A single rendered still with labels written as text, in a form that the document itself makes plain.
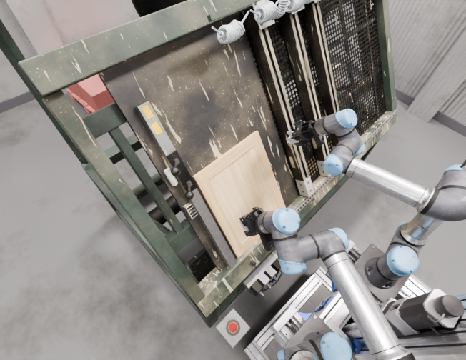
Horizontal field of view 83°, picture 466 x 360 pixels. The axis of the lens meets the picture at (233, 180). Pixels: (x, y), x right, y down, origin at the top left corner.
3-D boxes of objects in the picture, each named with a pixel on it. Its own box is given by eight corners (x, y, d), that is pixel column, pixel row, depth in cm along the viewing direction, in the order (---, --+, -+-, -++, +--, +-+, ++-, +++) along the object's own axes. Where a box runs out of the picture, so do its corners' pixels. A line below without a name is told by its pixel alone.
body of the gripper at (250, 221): (251, 207, 103) (266, 203, 92) (264, 226, 103) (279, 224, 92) (237, 218, 100) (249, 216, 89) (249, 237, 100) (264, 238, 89)
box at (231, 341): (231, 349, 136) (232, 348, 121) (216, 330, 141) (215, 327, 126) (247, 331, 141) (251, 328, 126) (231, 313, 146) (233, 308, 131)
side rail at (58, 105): (186, 293, 141) (196, 305, 133) (41, 99, 90) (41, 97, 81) (195, 285, 144) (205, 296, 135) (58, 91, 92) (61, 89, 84)
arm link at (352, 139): (341, 164, 109) (328, 143, 106) (352, 148, 114) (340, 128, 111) (359, 161, 103) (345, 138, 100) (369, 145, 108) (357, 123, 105)
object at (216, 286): (196, 307, 147) (206, 318, 138) (186, 293, 141) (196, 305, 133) (384, 119, 237) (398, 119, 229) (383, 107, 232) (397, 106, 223)
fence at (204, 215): (226, 266, 147) (231, 268, 144) (134, 106, 102) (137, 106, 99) (233, 259, 149) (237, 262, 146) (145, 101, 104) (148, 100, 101)
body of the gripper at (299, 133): (291, 123, 122) (312, 115, 112) (304, 130, 126) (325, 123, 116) (289, 138, 120) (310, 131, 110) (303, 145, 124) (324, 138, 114)
